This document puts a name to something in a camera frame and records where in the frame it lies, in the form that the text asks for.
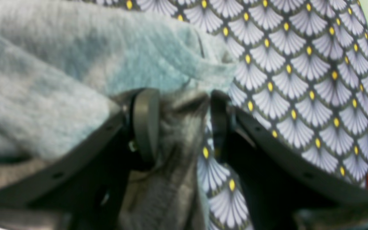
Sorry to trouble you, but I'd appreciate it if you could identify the fan-patterned table cloth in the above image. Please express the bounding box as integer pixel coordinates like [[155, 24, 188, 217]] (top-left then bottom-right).
[[85, 0, 368, 230]]

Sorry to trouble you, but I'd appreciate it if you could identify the grey T-shirt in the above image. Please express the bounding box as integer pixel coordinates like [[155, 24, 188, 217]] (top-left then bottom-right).
[[0, 0, 238, 230]]

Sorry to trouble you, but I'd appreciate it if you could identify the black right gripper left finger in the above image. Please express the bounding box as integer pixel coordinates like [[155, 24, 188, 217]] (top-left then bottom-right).
[[0, 88, 160, 230]]

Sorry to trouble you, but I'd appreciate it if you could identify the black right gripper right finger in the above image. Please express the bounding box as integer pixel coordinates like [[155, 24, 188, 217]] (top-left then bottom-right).
[[210, 90, 368, 230]]

